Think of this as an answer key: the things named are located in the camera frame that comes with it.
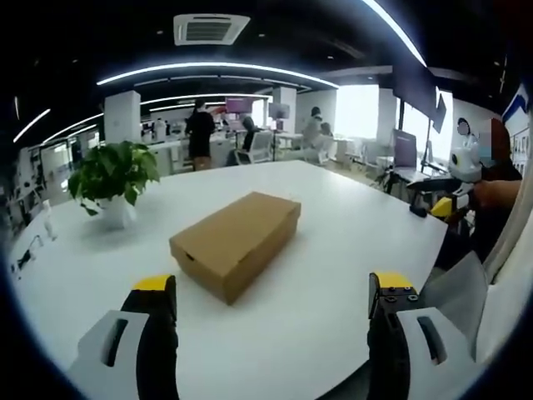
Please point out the grey chair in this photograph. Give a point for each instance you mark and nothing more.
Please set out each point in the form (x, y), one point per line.
(454, 300)

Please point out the dark computer monitor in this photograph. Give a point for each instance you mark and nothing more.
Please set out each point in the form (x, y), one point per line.
(279, 111)

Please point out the purple screen on stand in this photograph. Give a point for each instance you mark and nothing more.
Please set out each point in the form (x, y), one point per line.
(404, 148)

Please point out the person's right hand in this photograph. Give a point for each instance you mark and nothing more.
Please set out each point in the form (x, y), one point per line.
(485, 195)

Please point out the green potted plant white pot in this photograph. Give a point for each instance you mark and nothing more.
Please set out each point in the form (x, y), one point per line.
(112, 171)

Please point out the small white bottle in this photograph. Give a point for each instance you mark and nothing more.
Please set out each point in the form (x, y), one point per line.
(50, 223)

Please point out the brown cardboard shoe box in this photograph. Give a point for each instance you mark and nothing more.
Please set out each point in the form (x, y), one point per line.
(245, 233)

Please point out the hanging black screens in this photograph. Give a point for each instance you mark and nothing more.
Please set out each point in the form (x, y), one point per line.
(416, 93)

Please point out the straight ceiling light strip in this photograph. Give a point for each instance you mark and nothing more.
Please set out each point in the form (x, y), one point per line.
(395, 29)

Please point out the black tripod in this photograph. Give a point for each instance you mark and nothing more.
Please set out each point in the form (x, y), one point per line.
(389, 179)

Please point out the long curved ceiling light strip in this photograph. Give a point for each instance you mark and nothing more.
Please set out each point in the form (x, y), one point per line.
(216, 66)

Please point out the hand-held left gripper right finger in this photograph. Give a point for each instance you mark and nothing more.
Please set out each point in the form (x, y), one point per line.
(416, 354)

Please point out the purple computer monitor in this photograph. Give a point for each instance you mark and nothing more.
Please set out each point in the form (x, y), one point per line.
(238, 104)

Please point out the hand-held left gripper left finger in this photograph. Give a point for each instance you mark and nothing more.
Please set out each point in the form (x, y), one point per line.
(129, 346)

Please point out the white office chair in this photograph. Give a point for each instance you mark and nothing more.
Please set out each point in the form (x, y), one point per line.
(258, 148)

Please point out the wall poster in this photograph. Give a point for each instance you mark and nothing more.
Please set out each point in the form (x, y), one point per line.
(518, 125)

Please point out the short ceiling light strip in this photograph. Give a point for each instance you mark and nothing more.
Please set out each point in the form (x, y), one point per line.
(31, 125)

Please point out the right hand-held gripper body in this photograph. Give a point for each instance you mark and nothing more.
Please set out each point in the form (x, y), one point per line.
(464, 164)

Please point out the ceiling air conditioner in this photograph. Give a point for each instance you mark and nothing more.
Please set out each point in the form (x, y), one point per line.
(211, 29)

